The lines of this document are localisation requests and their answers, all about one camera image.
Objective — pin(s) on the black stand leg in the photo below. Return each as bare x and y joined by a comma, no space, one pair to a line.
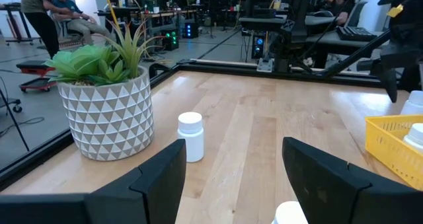
15,121

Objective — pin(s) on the yellow plastic basket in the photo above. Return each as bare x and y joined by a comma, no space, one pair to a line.
386,144

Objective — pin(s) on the white metal bracket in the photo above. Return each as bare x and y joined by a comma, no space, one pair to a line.
265,65

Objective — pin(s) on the white cup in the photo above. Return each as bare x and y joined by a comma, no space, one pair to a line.
156,10

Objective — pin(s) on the succulent in white patterned pot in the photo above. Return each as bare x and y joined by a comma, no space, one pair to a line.
109,118

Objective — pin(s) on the computer tower blue lights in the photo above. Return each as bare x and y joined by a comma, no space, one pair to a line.
258,47
191,30

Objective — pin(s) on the red rolling creeper seat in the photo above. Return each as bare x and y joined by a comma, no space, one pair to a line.
33,67

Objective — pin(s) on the black computer keyboard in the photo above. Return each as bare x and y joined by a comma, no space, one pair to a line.
357,33

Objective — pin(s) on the grey desk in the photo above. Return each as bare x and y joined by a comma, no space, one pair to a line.
330,39

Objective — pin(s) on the yellow pole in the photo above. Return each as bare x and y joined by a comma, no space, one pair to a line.
110,9

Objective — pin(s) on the computer tower green lights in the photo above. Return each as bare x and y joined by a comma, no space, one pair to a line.
170,40

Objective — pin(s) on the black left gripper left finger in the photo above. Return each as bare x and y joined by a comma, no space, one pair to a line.
155,184

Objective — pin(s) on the yellow tag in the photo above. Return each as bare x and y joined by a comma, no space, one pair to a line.
395,11

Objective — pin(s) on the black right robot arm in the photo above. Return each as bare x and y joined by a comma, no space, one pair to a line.
409,29

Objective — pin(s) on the grey office chair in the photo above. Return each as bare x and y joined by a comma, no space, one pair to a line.
358,12

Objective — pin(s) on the white pill bottle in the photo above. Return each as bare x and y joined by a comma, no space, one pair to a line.
415,138
290,214
191,141
413,105

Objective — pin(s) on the black diagonal frame strut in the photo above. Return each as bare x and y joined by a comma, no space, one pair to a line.
357,53

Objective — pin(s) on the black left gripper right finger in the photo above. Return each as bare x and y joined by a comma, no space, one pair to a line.
324,187

